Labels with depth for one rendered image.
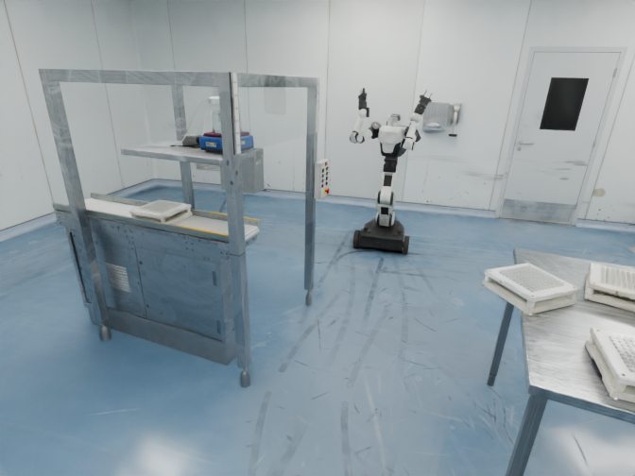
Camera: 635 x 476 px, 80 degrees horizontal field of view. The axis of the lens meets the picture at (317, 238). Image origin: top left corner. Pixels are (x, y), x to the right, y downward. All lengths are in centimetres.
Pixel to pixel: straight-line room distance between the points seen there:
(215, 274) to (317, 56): 404
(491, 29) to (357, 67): 164
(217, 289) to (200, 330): 37
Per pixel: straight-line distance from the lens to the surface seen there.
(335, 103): 562
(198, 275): 232
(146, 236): 240
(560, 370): 142
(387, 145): 409
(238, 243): 192
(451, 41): 552
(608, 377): 142
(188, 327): 259
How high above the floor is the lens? 166
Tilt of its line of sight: 22 degrees down
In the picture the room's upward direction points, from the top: 2 degrees clockwise
